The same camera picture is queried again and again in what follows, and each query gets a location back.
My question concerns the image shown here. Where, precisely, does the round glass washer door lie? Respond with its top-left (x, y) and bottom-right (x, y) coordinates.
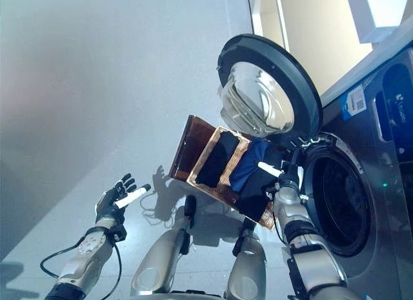
top-left (216, 34), bottom-right (323, 143)

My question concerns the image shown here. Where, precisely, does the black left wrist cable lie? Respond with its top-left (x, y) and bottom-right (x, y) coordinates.
top-left (40, 237), bottom-right (123, 299)

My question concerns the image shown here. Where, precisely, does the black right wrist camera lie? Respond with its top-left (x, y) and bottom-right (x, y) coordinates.
top-left (264, 183), bottom-right (280, 201)

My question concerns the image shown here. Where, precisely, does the rectangular wicker basket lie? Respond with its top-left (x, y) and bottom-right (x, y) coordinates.
top-left (186, 125), bottom-right (281, 232)

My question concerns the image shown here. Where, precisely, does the slim black garment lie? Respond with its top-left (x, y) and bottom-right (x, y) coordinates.
top-left (234, 145), bottom-right (285, 222)

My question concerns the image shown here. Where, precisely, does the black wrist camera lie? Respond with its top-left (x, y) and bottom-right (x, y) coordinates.
top-left (111, 224), bottom-right (126, 241)
top-left (264, 183), bottom-right (280, 201)

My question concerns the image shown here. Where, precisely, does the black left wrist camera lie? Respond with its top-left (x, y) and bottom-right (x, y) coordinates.
top-left (111, 224), bottom-right (126, 241)

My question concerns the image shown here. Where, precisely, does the blue barcode sticker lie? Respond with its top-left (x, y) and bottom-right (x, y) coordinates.
top-left (340, 86), bottom-right (367, 122)

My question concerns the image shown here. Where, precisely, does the grey front-load washing machine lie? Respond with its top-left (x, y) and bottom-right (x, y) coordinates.
top-left (283, 48), bottom-right (413, 300)

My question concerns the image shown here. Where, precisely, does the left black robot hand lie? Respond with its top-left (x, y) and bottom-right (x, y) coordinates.
top-left (95, 173), bottom-right (152, 224)

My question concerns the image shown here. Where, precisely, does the right silver robot leg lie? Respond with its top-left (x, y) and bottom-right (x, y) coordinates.
top-left (224, 219), bottom-right (268, 300)

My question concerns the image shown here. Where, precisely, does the white built-in cabinet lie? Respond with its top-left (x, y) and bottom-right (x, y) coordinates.
top-left (247, 0), bottom-right (413, 107)

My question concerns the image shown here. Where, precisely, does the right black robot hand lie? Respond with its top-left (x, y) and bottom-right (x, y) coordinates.
top-left (257, 162), bottom-right (304, 188)

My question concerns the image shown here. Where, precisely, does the blue garment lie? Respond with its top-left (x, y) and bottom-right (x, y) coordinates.
top-left (230, 139), bottom-right (270, 194)

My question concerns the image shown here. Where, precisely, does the grey robot torso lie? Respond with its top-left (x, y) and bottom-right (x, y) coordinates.
top-left (141, 292), bottom-right (227, 300)

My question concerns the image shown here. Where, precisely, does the white shelf board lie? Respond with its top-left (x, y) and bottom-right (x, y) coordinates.
top-left (345, 0), bottom-right (413, 45)

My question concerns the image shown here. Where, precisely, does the large black rolled garment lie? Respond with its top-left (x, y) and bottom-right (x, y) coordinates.
top-left (196, 132), bottom-right (239, 188)

